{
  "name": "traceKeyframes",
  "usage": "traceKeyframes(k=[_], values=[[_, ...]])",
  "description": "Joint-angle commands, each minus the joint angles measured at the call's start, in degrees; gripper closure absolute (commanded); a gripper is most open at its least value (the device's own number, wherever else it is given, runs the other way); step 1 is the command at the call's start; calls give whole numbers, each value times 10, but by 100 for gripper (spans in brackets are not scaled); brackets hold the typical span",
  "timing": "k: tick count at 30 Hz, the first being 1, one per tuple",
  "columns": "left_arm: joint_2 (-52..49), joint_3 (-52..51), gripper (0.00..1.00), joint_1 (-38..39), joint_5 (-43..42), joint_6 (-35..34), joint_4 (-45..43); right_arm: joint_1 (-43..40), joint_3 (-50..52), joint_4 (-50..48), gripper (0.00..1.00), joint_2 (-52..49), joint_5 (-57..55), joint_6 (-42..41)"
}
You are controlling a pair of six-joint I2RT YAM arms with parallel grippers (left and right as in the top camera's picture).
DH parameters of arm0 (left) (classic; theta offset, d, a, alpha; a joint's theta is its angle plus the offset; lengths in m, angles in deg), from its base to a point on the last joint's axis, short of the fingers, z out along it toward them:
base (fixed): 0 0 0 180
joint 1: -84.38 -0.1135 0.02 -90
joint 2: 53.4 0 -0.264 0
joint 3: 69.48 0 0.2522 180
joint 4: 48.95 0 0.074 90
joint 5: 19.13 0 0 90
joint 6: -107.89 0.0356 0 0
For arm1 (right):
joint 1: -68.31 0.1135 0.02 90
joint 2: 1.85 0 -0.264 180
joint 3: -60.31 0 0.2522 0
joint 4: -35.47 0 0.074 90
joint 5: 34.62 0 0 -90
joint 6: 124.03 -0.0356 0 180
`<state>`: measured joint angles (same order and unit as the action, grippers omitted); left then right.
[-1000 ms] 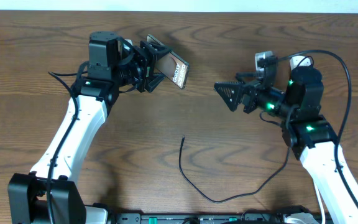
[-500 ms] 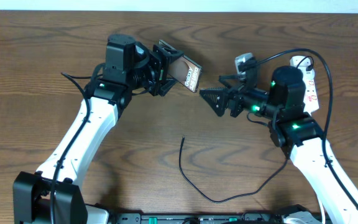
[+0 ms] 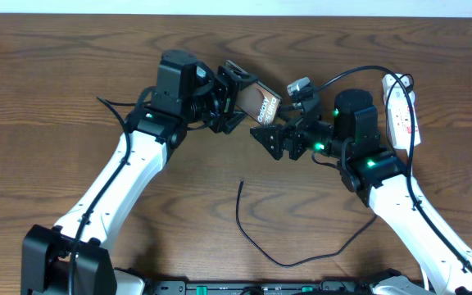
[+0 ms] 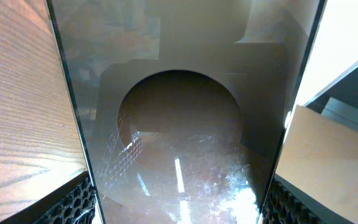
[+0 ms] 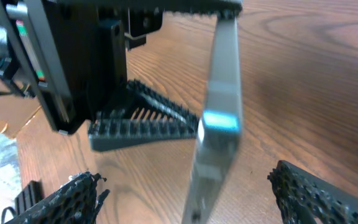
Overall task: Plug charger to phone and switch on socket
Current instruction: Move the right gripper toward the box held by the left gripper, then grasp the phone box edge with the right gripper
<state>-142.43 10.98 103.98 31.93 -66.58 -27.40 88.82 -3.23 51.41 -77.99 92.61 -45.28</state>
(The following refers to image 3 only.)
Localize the gold Galaxy smartphone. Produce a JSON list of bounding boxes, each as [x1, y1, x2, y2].
[[235, 78, 282, 125]]

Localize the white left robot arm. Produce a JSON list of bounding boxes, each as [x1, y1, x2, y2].
[[20, 50, 257, 294]]

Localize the black charger cable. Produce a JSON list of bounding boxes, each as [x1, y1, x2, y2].
[[235, 73, 415, 269]]

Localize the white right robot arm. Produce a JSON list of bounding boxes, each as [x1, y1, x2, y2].
[[251, 89, 472, 294]]

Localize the white power strip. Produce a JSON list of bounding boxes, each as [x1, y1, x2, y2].
[[382, 74, 412, 151]]

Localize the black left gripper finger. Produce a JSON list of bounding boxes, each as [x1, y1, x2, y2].
[[221, 111, 247, 134], [224, 60, 257, 89]]

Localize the white power strip cord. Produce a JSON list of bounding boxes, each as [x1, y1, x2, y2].
[[406, 147, 430, 290]]

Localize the black charger plug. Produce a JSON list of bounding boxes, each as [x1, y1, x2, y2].
[[405, 84, 414, 93]]

